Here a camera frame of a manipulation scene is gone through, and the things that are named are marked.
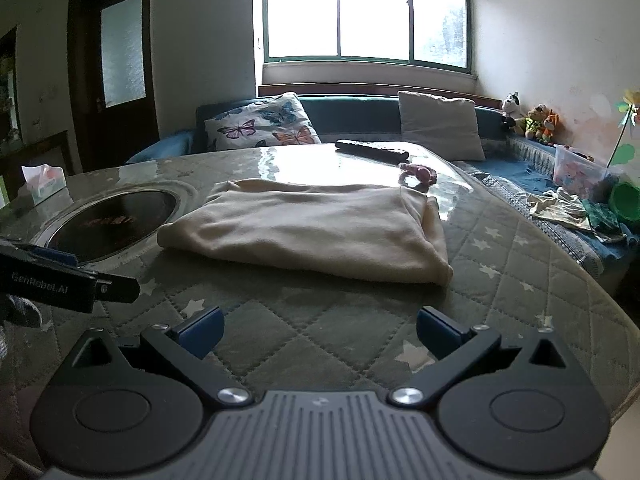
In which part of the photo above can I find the clear plastic storage box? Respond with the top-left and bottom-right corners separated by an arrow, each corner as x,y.
553,144 -> 611,200

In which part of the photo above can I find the round inset cooktop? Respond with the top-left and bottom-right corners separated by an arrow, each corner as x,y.
32,180 -> 193,266

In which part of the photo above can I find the green framed window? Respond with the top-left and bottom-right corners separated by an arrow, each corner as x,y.
260,0 -> 473,73

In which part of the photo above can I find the colourful pinwheel toy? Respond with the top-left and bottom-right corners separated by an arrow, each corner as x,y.
605,89 -> 640,171

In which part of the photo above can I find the black and white plush toy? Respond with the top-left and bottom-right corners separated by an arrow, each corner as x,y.
501,92 -> 527,135

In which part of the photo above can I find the tissue box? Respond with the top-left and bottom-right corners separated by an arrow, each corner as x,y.
21,163 -> 67,206

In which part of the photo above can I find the butterfly print cushion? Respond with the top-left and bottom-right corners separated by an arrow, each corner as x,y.
204,92 -> 322,152

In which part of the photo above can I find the blue fringed sofa blanket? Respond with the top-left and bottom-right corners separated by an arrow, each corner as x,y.
470,137 -> 640,281

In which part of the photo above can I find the cream knit garment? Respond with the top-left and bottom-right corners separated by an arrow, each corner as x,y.
156,178 -> 454,287

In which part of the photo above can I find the dark door with frosted glass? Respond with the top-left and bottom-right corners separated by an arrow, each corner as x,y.
67,0 -> 156,173

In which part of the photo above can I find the teal sofa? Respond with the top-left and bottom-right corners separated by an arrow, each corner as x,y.
125,92 -> 640,281

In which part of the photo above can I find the orange plush toy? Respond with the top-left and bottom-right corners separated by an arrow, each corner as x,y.
541,110 -> 561,145

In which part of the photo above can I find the small cream cloth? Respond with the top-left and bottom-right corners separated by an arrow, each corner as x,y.
529,187 -> 596,233

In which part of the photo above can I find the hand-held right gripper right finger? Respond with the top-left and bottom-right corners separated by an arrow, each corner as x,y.
389,305 -> 588,408

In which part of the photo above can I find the plain white cushion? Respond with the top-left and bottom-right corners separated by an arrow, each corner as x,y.
397,91 -> 487,162

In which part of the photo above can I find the dark wooden display cabinet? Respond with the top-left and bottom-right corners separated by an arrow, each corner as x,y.
0,27 -> 23,161

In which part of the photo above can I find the black remote control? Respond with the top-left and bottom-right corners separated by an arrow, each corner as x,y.
335,139 -> 410,162

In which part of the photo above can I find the small pink toy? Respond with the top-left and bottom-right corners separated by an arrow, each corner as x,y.
398,161 -> 437,190

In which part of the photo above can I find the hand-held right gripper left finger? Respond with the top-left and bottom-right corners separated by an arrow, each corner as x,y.
52,306 -> 256,409

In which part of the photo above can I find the dark wooden sideboard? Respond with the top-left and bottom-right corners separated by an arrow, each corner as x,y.
0,130 -> 75,201

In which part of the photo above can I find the green plastic basin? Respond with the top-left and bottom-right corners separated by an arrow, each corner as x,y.
607,180 -> 640,222

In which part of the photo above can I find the green patterned cloth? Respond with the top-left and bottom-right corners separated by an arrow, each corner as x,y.
582,200 -> 628,243

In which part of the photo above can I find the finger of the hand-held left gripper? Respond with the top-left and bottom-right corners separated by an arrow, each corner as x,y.
0,238 -> 79,267
95,274 -> 139,305

